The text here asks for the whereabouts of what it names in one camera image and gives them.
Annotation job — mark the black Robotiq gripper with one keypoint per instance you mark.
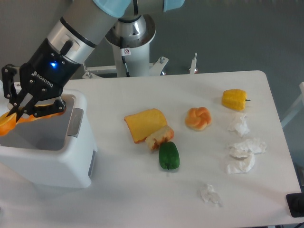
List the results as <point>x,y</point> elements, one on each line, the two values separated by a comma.
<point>43,76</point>

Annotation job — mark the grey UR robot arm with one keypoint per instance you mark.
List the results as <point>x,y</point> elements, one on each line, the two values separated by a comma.
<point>86,23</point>

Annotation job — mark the white trash can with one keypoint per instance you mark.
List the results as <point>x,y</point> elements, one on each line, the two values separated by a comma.
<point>56,151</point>

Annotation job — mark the small crusty bread piece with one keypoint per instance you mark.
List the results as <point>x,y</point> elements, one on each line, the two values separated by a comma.
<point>160,136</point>

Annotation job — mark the round knotted bread roll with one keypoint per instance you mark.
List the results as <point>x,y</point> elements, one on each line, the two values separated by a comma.
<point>198,118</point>

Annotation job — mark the yellow toast slice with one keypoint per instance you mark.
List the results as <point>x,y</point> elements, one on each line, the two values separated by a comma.
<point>143,124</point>

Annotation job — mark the green bell pepper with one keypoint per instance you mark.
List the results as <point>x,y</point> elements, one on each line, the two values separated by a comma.
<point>169,156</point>

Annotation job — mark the small crumpled tissue front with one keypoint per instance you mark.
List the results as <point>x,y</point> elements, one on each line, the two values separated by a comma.
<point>208,194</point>

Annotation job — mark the yellow bell pepper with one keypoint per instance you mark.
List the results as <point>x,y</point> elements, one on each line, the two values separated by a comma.
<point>234,99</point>

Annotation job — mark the crumpled white tissue upper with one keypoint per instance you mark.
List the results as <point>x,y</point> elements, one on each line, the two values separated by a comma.
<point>239,124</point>

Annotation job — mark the crumpled white tissue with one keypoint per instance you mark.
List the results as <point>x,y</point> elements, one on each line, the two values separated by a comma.
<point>239,124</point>
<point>247,147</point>
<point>240,166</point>

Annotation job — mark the crumpled white tissue lower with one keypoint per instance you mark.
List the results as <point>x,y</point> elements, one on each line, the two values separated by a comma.
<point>240,166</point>

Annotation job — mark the crumpled white tissue middle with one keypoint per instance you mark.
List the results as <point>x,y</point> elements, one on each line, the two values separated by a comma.
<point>247,147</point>

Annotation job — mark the white furniture edge right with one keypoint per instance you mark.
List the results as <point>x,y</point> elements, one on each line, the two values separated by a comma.
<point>295,107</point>

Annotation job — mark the black device table corner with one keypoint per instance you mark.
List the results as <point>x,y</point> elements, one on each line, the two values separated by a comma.
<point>295,203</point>

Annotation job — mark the white metal base frame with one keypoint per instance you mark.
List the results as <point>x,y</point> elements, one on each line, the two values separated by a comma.
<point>155,69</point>

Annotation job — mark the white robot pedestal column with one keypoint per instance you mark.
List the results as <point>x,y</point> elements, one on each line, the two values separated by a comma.
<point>130,40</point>

